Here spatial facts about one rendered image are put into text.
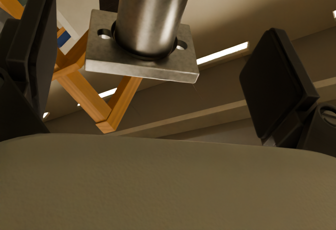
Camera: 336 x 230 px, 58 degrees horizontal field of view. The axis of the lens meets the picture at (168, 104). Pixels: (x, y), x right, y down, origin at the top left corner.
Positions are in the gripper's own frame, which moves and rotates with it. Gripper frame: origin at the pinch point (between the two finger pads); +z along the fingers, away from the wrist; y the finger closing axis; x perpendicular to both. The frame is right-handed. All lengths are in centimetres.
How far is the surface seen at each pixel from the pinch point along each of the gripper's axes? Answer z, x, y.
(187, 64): 1.6, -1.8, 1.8
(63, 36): 498, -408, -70
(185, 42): 3.3, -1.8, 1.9
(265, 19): 495, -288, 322
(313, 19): 467, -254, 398
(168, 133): 331, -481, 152
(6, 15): 9.5, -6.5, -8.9
